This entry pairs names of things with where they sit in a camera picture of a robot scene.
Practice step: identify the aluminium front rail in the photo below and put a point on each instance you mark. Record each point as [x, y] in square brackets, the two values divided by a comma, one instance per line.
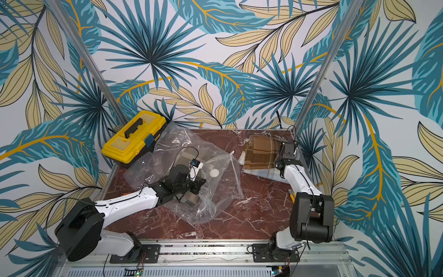
[217, 258]

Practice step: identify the right aluminium corner post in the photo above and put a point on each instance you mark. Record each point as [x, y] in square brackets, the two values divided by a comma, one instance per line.
[343, 28]

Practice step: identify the white vacuum valve cap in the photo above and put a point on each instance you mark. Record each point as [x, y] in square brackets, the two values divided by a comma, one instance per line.
[214, 173]

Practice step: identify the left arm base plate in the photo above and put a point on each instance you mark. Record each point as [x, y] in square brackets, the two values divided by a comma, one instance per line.
[142, 252]

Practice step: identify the yellow black toolbox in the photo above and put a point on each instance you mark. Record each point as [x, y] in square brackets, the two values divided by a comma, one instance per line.
[135, 139]

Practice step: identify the dark brown plaid blanket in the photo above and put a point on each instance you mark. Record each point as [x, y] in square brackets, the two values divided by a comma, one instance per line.
[261, 152]

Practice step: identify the aluminium corner post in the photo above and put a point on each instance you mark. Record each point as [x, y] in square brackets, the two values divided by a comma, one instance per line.
[343, 28]
[68, 26]

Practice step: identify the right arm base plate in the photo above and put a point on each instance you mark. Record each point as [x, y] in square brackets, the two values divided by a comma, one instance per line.
[264, 253]

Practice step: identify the olive tan plaid blanket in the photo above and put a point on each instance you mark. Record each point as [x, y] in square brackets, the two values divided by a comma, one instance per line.
[190, 199]

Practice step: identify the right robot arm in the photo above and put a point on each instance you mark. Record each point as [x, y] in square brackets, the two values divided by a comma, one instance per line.
[311, 219]

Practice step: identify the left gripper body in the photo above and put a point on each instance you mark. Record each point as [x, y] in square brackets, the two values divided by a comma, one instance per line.
[194, 186]

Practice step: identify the clear plastic vacuum bag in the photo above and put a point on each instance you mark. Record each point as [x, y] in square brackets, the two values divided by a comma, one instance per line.
[178, 146]

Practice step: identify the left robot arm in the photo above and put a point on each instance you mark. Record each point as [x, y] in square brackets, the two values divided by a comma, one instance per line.
[83, 231]

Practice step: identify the left aluminium corner post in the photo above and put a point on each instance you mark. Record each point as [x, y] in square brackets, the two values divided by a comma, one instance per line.
[68, 26]

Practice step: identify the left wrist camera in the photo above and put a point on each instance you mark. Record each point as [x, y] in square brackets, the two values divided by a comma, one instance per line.
[195, 167]

